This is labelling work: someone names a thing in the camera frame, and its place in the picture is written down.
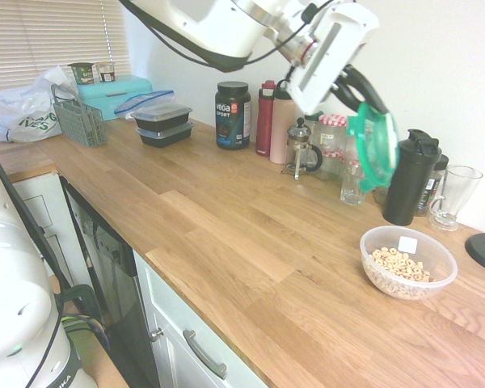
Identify white window blinds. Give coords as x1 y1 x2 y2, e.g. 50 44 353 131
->
0 0 130 97

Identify black dishwasher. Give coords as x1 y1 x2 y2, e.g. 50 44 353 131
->
58 174 161 388

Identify clear plastic food bowl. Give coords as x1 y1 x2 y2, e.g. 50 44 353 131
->
359 225 458 301

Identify green yogurt cup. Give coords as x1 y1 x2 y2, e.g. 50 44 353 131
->
67 62 95 86

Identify teal bread box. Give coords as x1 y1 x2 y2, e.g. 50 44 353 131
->
75 74 154 121

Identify grey cutlery basket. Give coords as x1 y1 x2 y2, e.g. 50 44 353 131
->
51 83 108 148

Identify red water bottle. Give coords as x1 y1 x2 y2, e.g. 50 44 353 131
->
255 79 276 157

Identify clear glass tumbler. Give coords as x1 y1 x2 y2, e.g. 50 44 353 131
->
339 151 369 206

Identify white plastic shopping bag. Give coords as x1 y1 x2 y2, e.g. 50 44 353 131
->
0 65 80 143

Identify black shaker bottle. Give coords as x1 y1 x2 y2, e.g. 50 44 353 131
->
382 128 443 226

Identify green metal clamp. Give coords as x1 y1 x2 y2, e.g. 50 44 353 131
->
59 284 107 352

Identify black Vega protein tub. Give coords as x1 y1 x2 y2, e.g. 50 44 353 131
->
214 81 252 150

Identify pale kitchen cabinet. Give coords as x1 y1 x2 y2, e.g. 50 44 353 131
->
133 250 270 388

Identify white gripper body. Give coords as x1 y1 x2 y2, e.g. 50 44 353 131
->
285 2 380 116

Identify cereal rings heap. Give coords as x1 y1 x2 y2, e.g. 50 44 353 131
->
367 247 436 298

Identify dark spice jar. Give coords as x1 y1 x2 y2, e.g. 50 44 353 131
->
414 153 449 217

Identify black camera cable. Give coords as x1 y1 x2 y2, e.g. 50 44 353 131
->
145 0 336 74

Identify clear jar with green lid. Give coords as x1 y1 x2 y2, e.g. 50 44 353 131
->
304 112 323 161

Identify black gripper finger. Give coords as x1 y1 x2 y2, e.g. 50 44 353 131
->
342 63 390 116
334 78 364 111

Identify glass French press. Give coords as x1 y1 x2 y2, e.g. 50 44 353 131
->
281 116 323 180

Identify black takeaway container clear lid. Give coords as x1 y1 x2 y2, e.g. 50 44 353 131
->
130 106 193 133
135 120 196 148

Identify brown white yogurt cup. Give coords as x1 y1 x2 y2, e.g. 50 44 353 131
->
94 61 117 84

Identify pink metal bottle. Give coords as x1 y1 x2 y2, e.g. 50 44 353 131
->
269 78 297 165

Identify tall glass mug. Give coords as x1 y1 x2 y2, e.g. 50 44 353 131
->
428 164 484 232

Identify silver cabinet handle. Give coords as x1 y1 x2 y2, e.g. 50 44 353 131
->
182 329 229 380

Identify green round container lid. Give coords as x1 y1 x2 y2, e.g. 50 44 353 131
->
345 101 402 192

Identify clear zip bag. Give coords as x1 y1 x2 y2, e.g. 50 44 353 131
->
113 89 175 121

